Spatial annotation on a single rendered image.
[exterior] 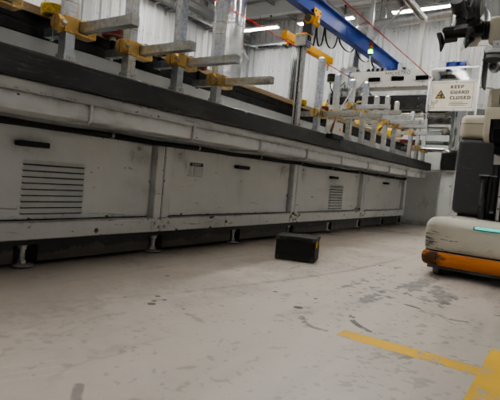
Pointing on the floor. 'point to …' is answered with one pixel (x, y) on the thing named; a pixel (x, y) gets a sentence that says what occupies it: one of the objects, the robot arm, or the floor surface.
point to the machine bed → (152, 178)
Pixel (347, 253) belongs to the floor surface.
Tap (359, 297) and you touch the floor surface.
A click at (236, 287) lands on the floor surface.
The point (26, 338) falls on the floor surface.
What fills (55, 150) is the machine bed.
